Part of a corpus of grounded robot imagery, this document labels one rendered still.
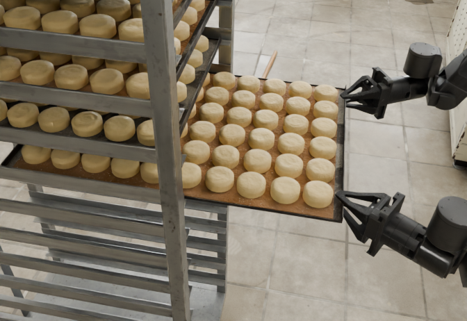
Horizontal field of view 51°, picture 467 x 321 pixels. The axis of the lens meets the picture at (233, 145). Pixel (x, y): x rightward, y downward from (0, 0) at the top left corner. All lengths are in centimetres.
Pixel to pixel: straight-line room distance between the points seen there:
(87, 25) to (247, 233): 155
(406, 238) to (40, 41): 60
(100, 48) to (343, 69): 269
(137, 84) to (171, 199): 19
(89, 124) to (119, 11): 19
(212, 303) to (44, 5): 122
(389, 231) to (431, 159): 192
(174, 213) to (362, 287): 135
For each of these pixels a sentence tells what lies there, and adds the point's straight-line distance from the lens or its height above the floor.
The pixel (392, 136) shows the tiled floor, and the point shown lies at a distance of 278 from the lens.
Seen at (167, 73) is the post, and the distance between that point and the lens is 63.
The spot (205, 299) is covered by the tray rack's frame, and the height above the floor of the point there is 15.
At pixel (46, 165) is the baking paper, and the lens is 94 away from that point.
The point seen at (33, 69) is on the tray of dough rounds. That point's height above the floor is 124.
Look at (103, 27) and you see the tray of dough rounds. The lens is 72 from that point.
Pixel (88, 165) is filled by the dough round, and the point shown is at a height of 106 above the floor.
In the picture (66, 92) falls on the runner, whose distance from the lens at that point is 75.
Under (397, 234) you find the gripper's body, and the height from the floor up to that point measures 106.
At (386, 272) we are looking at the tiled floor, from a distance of 213.
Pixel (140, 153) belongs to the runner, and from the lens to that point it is 77.
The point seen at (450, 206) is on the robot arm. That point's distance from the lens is 76.
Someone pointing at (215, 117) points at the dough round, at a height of 106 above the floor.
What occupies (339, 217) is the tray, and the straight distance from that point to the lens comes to 83.
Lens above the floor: 165
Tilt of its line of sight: 40 degrees down
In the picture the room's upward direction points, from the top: 2 degrees clockwise
